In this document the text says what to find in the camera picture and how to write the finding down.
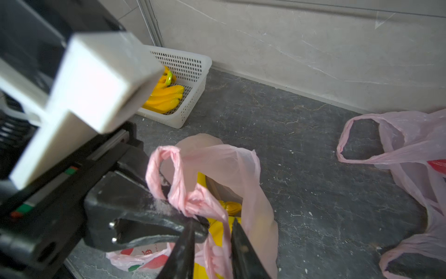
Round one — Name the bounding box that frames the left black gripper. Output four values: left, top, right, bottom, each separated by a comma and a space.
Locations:
1, 122, 209, 279

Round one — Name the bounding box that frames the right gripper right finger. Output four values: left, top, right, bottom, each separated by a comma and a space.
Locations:
231, 219, 270, 279

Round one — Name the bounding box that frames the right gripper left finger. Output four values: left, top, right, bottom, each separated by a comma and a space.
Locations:
157, 220, 195, 279

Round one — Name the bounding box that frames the pink plastic bag front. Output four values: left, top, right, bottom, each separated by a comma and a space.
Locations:
106, 133, 279, 279

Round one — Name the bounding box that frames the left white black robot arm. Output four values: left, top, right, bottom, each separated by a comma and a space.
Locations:
1, 1, 208, 279

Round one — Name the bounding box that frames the orange yellow banana bunch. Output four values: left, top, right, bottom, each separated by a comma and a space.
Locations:
142, 66, 185, 114

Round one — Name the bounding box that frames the pink strawberry plastic bag rear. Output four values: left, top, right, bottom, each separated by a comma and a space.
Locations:
336, 110, 446, 279

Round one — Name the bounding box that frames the white plastic basket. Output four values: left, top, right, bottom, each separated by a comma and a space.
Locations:
136, 46, 212, 129

